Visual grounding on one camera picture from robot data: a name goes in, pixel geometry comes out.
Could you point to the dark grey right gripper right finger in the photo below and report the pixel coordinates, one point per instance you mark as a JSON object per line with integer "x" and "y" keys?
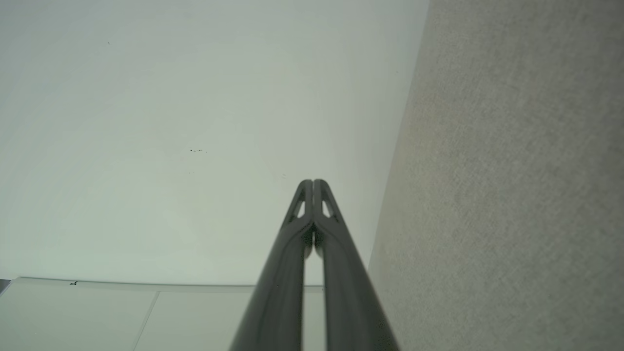
{"x": 351, "y": 302}

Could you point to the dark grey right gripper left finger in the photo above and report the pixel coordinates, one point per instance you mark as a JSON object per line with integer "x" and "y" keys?
{"x": 278, "y": 292}

